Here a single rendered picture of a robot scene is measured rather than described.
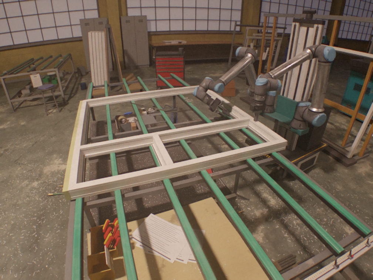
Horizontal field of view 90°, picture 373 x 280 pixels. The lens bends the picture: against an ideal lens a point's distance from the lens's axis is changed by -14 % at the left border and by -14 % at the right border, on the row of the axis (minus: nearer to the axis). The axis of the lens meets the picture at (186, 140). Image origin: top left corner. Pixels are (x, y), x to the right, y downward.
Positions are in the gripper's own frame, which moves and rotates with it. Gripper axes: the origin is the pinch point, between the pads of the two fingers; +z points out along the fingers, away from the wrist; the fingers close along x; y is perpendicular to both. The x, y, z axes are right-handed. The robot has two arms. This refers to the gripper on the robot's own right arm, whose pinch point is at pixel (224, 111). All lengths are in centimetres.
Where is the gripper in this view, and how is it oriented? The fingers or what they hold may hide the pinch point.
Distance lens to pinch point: 201.7
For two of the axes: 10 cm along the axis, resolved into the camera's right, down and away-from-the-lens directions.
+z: 8.0, 5.9, -0.5
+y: -1.7, 1.5, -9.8
